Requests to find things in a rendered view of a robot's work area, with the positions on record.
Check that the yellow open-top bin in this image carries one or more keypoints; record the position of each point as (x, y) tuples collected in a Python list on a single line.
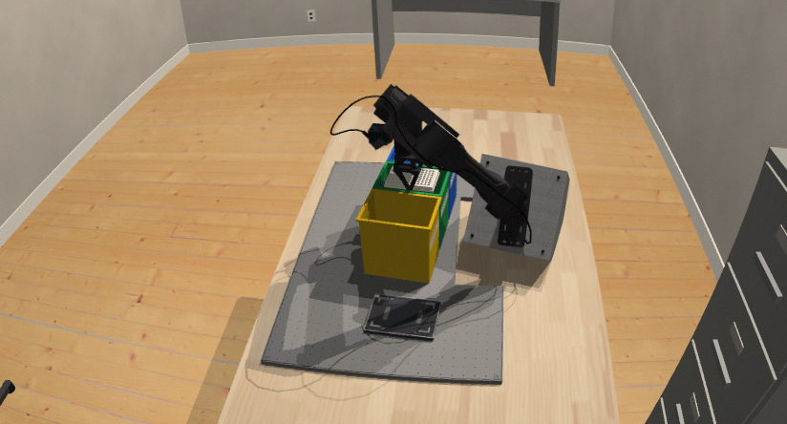
[(395, 235)]

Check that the green bin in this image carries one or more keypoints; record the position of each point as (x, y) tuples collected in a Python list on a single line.
[(439, 190)]

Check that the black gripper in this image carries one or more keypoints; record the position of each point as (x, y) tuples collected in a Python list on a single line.
[(399, 166)]

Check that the white well plate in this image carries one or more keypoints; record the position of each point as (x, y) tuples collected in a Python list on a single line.
[(426, 180)]

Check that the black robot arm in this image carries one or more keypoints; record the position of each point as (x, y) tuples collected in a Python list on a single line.
[(435, 143)]

